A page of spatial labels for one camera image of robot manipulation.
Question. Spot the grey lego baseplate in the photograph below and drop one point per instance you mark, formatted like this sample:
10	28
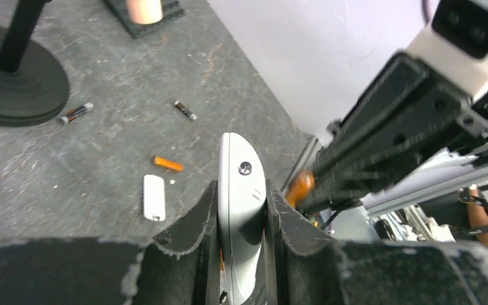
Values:
172	11

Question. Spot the white battery cover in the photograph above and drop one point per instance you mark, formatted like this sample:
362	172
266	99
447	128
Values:
154	198

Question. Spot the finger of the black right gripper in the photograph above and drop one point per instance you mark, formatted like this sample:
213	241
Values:
341	183

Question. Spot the black microphone stand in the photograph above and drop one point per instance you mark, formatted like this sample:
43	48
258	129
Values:
34	87

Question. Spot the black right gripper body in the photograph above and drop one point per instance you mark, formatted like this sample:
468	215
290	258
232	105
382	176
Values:
408	103

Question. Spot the black battery near stand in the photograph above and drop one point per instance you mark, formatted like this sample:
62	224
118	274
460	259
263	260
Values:
75	113

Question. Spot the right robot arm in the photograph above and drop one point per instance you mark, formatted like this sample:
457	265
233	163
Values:
460	143

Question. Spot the black battery right side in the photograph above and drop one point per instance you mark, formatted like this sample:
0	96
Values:
184	110

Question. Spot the white remote control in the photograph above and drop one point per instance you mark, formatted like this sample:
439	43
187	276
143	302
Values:
241	199

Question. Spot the pink microphone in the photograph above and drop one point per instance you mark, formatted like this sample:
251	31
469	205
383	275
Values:
145	11

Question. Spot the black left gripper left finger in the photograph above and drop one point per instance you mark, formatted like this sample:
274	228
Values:
180	265

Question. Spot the orange battery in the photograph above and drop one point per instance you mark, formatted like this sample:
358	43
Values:
300	187
167	164

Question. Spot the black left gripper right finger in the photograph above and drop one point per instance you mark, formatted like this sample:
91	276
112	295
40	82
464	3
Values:
306	266

